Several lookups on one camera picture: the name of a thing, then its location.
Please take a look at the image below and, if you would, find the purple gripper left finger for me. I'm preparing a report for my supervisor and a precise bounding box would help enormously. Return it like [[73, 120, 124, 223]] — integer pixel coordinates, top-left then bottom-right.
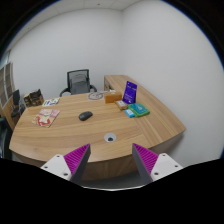
[[42, 144, 91, 184]]

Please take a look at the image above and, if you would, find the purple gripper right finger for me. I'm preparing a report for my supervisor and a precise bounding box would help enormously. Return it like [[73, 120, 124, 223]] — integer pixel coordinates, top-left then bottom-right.
[[132, 143, 182, 184]]

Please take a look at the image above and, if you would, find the black computer mouse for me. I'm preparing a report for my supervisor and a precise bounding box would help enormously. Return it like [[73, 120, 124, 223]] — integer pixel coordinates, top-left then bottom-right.
[[78, 111, 93, 121]]

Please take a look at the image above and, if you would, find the red illustrated magazine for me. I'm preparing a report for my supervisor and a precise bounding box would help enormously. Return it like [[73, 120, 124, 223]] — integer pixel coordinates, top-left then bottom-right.
[[32, 109, 60, 127]]

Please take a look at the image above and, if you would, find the small blue packet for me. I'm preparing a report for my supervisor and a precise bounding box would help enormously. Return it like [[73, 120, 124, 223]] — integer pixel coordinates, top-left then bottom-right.
[[125, 109, 135, 118]]

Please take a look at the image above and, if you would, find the wooden office desk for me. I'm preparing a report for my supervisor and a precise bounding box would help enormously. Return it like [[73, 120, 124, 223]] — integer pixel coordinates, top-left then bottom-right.
[[8, 74, 187, 182]]

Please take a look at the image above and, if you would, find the white green booklet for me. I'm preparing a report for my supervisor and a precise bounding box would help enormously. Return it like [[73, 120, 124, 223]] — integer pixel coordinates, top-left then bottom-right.
[[42, 98, 60, 107]]

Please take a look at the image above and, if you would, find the small tan box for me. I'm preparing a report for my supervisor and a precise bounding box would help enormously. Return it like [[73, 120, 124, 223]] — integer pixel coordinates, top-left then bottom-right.
[[115, 100, 128, 110]]

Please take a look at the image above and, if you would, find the round grey coaster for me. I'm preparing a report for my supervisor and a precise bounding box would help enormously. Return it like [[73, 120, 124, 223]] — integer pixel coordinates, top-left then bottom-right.
[[88, 92, 104, 101]]

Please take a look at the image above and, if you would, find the dark cardboard box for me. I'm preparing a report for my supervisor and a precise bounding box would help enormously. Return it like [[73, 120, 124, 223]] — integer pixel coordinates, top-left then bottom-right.
[[23, 89, 44, 107]]

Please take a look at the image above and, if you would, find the black side chair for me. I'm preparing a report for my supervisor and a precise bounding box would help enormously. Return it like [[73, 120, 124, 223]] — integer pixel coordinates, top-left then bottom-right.
[[11, 90, 25, 118]]

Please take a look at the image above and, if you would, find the orange brown box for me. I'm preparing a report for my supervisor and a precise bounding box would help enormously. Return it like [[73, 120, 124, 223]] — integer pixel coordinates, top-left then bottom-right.
[[104, 92, 122, 103]]

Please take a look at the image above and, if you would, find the black mesh office chair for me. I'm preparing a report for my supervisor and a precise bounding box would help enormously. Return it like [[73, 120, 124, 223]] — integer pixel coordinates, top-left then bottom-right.
[[59, 69, 97, 96]]

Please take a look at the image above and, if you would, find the wooden bookshelf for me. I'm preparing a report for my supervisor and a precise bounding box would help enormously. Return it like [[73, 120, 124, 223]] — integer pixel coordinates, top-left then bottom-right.
[[0, 62, 19, 129]]

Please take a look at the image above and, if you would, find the grey cable grommet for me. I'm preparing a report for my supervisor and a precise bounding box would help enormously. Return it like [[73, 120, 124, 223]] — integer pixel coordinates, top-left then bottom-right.
[[104, 133, 116, 143]]

